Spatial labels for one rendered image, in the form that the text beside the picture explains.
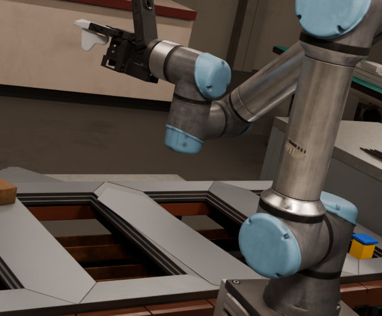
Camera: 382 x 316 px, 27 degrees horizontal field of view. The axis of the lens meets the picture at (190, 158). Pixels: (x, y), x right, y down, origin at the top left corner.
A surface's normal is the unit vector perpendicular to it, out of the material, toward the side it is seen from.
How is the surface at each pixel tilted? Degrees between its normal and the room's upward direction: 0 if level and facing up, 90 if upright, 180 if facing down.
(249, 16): 90
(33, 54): 90
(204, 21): 90
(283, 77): 104
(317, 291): 72
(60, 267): 0
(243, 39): 90
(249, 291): 0
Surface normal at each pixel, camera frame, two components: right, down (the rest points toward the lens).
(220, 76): 0.75, 0.33
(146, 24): 0.80, -0.20
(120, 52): -0.59, -0.04
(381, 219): -0.82, -0.01
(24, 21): 0.41, 0.34
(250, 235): -0.64, 0.22
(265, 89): -0.44, 0.40
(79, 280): 0.21, -0.94
